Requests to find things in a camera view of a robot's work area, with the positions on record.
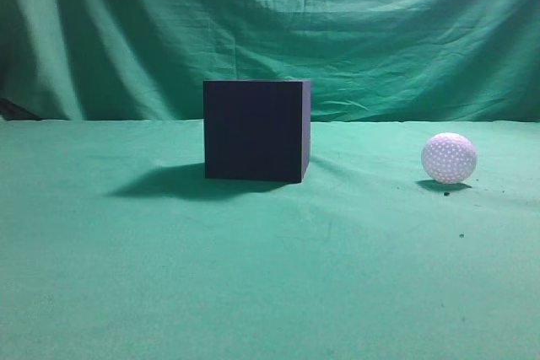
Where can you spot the dark blue cube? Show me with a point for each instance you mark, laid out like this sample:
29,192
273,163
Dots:
257,129

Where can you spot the green cloth backdrop and cover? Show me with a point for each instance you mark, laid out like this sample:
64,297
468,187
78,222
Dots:
114,244

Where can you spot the white dimpled golf ball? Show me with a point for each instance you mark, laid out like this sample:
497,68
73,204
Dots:
449,158

